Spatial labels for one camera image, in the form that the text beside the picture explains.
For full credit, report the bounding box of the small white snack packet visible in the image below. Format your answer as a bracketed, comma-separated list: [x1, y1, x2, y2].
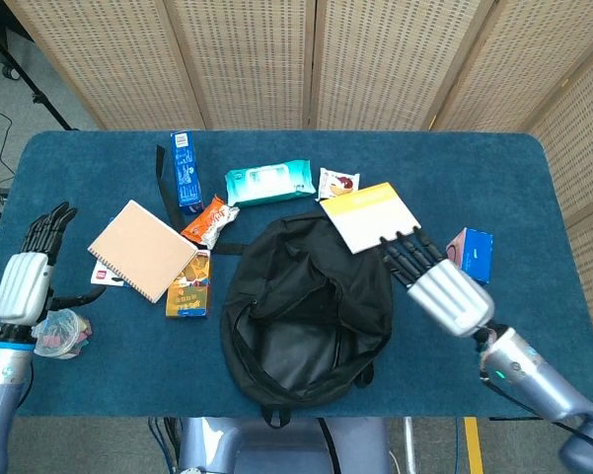
[316, 167, 361, 202]

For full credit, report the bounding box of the slim blue Oreo box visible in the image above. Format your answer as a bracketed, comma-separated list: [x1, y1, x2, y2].
[170, 130, 203, 208]

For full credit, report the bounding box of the large blue pink Oreo box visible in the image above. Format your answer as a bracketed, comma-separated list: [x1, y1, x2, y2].
[446, 226, 494, 286]

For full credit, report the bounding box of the black fabric backpack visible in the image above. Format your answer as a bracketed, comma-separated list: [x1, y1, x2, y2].
[155, 144, 395, 430]

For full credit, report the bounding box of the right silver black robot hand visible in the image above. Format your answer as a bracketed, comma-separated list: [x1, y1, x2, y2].
[379, 229, 497, 340]

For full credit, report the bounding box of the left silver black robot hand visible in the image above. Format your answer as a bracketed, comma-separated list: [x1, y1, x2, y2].
[0, 200, 108, 327]

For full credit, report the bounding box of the yellow snack box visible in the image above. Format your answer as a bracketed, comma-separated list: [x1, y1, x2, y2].
[165, 249, 212, 320]

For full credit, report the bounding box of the brown spiral notebook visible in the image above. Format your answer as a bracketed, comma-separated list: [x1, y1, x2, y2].
[87, 199, 198, 305]

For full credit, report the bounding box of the white yellow notepad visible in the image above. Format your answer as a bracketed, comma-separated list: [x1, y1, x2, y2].
[319, 181, 423, 256]

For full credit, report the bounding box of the blue grey robot torso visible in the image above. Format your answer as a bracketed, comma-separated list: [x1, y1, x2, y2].
[177, 417, 391, 474]

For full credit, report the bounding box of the blue tablecloth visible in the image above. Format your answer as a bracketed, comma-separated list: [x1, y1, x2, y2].
[0, 129, 593, 420]

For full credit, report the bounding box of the teal wet wipes pack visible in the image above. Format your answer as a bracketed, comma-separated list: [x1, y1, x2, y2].
[225, 158, 317, 207]

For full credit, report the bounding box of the wicker folding screen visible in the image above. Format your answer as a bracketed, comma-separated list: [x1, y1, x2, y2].
[4, 0, 593, 342]

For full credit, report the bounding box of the black tripod stand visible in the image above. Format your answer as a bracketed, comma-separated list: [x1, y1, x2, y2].
[0, 14, 80, 132]

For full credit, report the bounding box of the orange snack packet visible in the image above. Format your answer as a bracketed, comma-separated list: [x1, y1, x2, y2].
[180, 196, 241, 251]

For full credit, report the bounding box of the white blister card pack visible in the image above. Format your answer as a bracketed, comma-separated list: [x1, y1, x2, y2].
[89, 259, 134, 289]

